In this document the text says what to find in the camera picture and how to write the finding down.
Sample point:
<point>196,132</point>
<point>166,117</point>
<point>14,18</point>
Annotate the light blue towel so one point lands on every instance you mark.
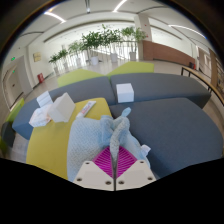
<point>86,140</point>

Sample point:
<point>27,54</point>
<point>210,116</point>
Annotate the group of potted plants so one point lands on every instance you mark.
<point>93,40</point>

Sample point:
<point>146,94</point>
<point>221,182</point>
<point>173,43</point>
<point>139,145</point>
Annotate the yellow wall picture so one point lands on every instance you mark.
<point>37,57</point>

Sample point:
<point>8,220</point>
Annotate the small white cube box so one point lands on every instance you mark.
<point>125,93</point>

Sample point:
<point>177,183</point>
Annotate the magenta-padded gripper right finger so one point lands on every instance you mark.
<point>133,173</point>

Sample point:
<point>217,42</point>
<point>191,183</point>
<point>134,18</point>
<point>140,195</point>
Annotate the dark grey cube stool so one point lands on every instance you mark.
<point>6,133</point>

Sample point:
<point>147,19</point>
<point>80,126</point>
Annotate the red fire cabinet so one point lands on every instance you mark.
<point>40,78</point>

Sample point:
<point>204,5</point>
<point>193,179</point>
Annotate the lime green ottoman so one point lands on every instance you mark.
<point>78,77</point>
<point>133,67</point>

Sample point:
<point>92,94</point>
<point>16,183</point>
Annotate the long grey sofa bench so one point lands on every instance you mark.
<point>86,88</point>

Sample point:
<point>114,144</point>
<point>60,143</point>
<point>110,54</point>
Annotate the group of ceiling light strips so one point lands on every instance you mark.
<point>55,16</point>

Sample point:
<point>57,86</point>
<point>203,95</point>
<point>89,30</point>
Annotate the lime green bench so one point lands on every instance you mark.
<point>15,111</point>

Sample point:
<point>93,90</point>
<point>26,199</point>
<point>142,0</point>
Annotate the white and red tube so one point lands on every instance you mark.
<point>86,109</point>

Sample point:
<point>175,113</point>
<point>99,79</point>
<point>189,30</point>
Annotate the stack of white tissue packs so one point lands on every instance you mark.
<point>43,98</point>

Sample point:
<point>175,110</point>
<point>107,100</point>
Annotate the wooden table with black frame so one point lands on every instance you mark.
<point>200,76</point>

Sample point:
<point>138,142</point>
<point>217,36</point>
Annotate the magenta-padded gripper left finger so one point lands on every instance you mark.
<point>96,173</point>

